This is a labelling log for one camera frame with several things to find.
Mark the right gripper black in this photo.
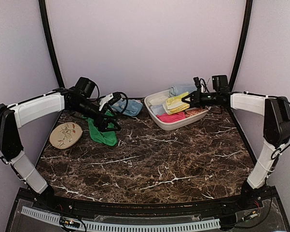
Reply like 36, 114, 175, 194
181, 89, 219, 109

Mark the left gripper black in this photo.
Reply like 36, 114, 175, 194
71, 98, 122, 132

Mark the green towel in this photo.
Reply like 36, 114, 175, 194
82, 115, 118, 146

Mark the yellow-green crocodile towel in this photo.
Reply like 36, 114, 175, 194
163, 92, 189, 115

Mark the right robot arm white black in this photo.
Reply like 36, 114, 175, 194
181, 75, 290, 189

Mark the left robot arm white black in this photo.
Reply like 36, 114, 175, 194
0, 77, 121, 211

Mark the orange patterned rolled towel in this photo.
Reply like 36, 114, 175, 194
185, 108, 208, 118

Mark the pale blue rolled towel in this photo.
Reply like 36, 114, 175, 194
169, 85, 196, 97

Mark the cream rolled towel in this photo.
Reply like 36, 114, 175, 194
149, 96, 169, 105

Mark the light blue patterned towel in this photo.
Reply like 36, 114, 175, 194
111, 99, 143, 116

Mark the pink rolled towel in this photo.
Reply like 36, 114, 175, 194
157, 112, 186, 123

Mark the white plastic basin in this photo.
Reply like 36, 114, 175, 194
144, 89, 209, 131

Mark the lavender rolled towel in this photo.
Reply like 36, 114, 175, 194
150, 104, 166, 115

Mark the beige embroidered round cloth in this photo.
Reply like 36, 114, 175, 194
49, 122, 83, 149

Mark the small circuit board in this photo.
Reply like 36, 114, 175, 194
59, 217, 81, 228

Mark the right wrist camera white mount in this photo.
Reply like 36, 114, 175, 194
193, 77, 206, 93

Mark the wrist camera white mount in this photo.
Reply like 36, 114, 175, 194
193, 77, 206, 93
99, 92, 122, 111

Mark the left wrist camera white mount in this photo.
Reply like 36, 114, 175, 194
99, 92, 122, 111

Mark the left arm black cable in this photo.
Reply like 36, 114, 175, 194
89, 81, 130, 119

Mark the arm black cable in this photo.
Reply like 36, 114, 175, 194
89, 81, 130, 119
241, 93, 290, 160

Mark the black front rail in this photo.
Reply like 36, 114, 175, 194
19, 187, 278, 218

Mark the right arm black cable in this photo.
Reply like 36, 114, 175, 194
241, 93, 290, 160

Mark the right black frame post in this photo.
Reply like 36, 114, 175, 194
229, 0, 253, 89

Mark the black frame post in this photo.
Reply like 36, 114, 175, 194
38, 0, 65, 87
229, 0, 253, 89

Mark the white slotted cable duct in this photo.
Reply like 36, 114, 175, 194
20, 206, 221, 232

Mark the left black frame post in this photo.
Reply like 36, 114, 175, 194
38, 0, 65, 87

